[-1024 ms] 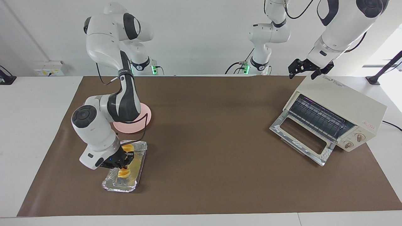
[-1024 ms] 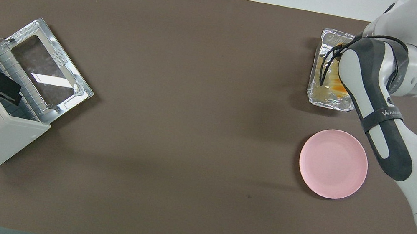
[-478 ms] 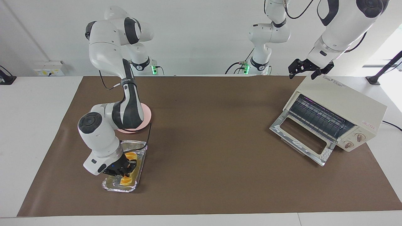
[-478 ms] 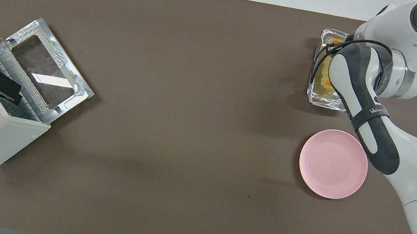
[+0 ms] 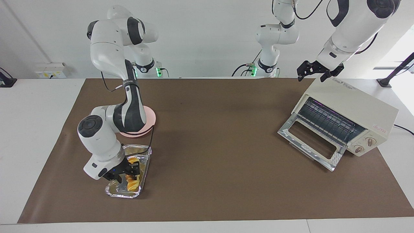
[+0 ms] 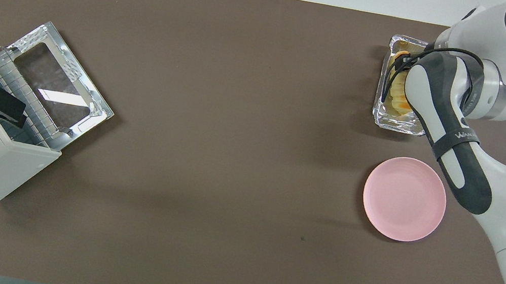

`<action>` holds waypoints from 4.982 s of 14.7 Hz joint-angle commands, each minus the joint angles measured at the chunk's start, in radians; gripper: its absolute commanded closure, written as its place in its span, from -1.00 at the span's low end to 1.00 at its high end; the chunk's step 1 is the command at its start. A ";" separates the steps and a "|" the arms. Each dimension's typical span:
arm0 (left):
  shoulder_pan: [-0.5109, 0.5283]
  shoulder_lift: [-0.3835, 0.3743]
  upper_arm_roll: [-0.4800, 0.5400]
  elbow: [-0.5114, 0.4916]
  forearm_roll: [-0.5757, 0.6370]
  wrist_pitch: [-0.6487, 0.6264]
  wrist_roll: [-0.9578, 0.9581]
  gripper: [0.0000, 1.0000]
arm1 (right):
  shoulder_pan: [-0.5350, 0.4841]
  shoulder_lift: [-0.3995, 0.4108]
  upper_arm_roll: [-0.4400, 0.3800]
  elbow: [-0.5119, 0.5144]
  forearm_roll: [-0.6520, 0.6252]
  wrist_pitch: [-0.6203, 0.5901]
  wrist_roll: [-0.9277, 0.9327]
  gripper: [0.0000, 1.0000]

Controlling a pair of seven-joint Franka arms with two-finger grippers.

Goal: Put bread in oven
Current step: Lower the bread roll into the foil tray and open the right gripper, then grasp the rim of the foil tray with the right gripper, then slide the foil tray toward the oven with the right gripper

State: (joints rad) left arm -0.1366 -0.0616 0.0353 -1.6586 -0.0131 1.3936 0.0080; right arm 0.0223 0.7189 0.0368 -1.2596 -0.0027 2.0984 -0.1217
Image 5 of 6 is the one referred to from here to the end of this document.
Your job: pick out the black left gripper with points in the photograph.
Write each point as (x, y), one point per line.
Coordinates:
(318, 67)

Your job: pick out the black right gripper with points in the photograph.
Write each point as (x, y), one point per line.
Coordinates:
(119, 168)

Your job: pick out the golden ridged bread roll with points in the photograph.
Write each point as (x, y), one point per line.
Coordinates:
(133, 185)

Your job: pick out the aluminium foil tray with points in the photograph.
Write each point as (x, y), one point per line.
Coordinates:
(144, 161)

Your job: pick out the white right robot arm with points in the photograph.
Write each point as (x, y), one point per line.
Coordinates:
(103, 48)

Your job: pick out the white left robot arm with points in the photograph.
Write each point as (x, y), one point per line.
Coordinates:
(352, 29)

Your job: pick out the cream toaster oven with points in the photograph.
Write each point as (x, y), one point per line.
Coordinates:
(355, 103)

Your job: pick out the small oven control knob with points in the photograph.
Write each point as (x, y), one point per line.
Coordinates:
(359, 149)

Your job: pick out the large oven control knob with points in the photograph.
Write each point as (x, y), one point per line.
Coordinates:
(371, 141)

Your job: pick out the glass oven door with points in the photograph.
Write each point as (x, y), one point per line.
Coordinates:
(336, 158)

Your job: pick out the pink round plate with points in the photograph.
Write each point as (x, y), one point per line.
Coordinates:
(150, 118)

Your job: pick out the brown table mat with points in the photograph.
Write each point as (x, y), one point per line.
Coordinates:
(210, 181)

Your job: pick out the black table clamp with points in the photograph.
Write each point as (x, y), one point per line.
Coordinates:
(8, 81)

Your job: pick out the black camera stand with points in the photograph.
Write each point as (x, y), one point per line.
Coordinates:
(393, 74)

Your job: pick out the white wall socket box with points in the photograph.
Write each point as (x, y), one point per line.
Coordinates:
(48, 69)

